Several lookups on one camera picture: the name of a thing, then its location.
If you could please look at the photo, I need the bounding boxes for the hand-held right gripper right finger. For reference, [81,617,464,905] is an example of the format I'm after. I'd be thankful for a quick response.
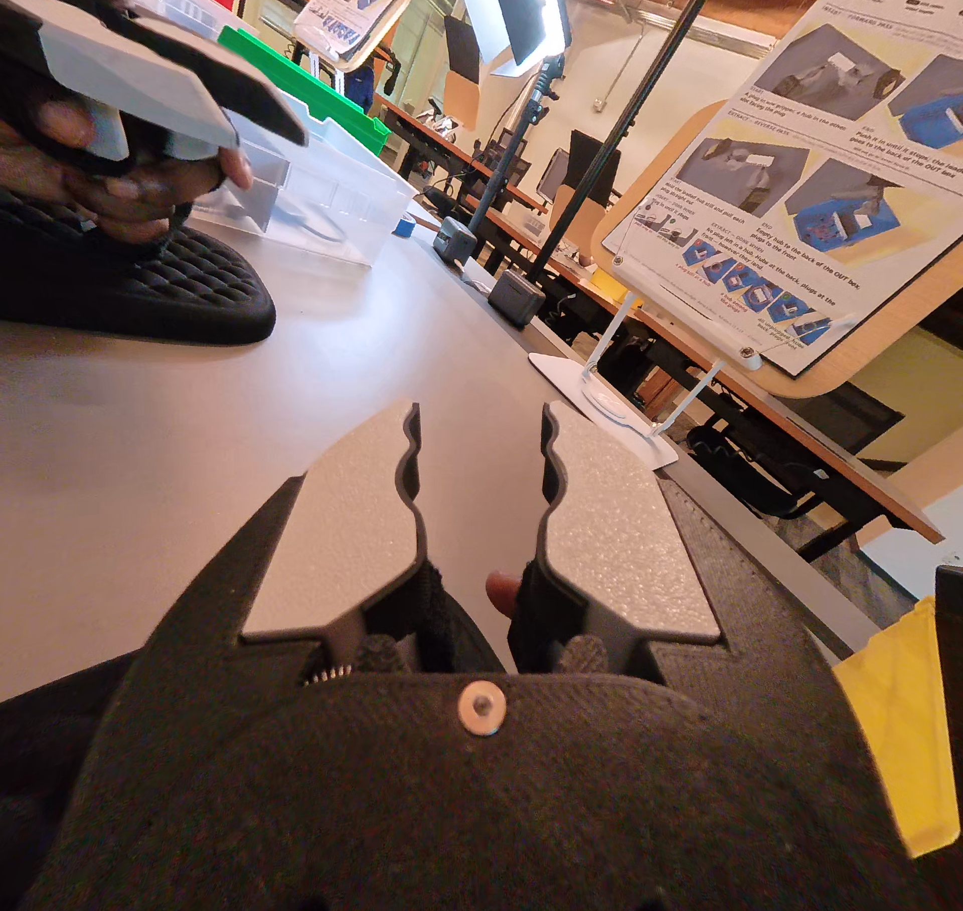
[540,401,723,669]

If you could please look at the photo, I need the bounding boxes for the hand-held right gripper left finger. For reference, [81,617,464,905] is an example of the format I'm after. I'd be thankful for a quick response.
[239,401,427,665]

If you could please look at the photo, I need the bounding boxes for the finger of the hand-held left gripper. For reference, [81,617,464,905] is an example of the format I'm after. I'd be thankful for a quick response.
[38,16,311,165]

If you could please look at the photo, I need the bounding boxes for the yellow plastic bin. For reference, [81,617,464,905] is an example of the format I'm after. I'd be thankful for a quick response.
[831,595,963,861]

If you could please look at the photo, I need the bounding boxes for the person's left hand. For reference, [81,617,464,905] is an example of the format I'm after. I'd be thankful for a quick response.
[0,99,254,244]

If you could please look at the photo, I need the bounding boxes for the person's right hand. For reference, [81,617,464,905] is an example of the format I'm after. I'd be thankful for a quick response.
[486,569,523,617]

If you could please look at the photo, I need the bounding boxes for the green plastic bin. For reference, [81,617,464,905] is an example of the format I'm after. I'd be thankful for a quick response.
[218,24,392,156]

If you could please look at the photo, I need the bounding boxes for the small instruction board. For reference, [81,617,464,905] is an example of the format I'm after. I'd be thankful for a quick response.
[292,0,446,73]

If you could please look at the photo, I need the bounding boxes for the clear plastic bin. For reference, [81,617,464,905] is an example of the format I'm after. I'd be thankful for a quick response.
[162,95,418,269]

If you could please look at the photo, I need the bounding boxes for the grey power adapter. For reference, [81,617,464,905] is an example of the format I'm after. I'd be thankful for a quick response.
[432,215,478,264]
[489,270,546,325]

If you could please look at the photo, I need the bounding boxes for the LED light panel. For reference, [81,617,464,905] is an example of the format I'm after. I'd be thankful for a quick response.
[447,0,573,77]

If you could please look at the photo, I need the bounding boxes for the light panel stand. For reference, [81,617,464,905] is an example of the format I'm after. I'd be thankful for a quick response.
[457,54,567,250]

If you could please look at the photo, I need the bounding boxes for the large instruction board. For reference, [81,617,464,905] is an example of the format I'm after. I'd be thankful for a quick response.
[590,0,963,401]

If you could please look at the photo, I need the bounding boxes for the black stand pole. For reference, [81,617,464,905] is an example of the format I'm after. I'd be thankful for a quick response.
[527,0,742,284]

